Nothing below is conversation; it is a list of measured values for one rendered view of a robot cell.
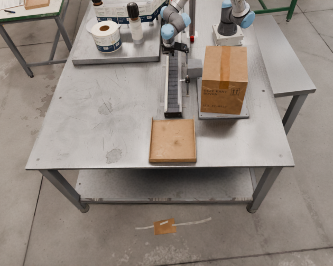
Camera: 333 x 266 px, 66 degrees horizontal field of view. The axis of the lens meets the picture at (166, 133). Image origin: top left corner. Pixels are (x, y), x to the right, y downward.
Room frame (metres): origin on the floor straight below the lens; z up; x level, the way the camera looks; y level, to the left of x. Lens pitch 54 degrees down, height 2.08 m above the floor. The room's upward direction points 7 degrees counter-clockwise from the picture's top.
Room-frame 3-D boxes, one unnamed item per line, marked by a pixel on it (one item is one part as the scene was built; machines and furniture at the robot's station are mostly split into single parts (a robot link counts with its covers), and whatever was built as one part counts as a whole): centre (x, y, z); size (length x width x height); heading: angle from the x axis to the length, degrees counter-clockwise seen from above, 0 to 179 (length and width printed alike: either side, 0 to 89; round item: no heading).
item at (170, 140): (0.86, -0.03, 0.85); 0.30 x 0.26 x 0.04; 173
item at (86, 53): (2.03, 0.26, 0.86); 0.80 x 0.67 x 0.05; 173
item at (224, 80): (1.14, -0.38, 0.99); 0.30 x 0.24 x 0.27; 165
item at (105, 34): (1.80, 0.36, 0.95); 0.20 x 0.20 x 0.14
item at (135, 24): (1.80, 0.13, 1.03); 0.09 x 0.09 x 0.30
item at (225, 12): (1.75, -0.57, 1.07); 0.13 x 0.12 x 0.14; 27
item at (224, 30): (1.75, -0.56, 0.96); 0.15 x 0.15 x 0.10
